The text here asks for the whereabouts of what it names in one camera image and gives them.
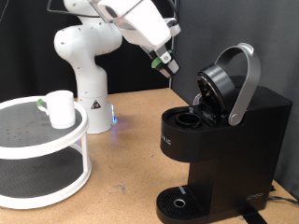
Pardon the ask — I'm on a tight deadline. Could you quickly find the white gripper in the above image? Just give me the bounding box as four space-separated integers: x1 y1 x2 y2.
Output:
118 6 181 76

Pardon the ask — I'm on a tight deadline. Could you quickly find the white mug with green mark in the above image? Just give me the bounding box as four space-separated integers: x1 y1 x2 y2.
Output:
36 90 77 130

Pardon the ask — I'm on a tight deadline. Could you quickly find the black robot camera cable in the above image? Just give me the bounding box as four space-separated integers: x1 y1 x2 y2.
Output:
46 0 181 26

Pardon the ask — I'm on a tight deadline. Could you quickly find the black machine power cable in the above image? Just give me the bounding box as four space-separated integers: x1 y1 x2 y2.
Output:
267 195 299 206

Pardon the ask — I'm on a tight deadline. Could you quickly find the white two-tier turntable shelf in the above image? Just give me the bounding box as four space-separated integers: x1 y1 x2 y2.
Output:
0 95 93 210

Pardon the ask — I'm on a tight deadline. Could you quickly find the black tape strip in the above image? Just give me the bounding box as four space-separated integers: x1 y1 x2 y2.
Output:
238 204 267 224

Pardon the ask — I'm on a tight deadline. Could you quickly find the gray partition panel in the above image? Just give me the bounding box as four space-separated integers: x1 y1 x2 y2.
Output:
170 0 299 200

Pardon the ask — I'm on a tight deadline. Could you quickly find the black curtain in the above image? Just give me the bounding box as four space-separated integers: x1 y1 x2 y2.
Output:
0 0 175 104

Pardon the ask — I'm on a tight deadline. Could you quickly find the black Keurig coffee machine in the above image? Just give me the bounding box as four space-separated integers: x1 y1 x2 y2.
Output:
155 42 293 224

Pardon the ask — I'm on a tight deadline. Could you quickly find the coffee pod with green lid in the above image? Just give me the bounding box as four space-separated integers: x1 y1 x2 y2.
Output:
150 49 176 79

